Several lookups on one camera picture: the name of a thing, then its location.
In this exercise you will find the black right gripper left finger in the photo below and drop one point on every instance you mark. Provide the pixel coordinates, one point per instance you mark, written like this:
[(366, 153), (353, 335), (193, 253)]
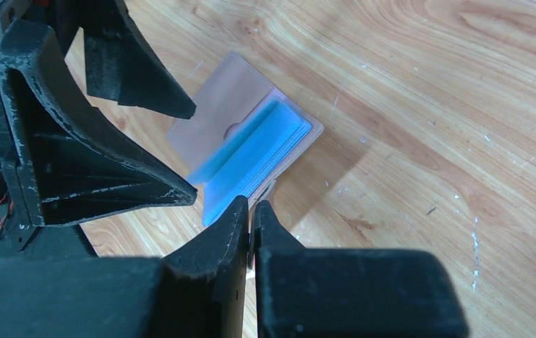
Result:
[(201, 292)]

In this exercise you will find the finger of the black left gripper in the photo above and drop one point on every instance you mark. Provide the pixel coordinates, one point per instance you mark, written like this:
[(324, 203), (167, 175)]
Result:
[(67, 163), (121, 66)]

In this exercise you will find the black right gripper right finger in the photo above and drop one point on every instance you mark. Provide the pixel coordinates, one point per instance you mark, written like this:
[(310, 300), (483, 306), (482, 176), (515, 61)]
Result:
[(326, 292)]

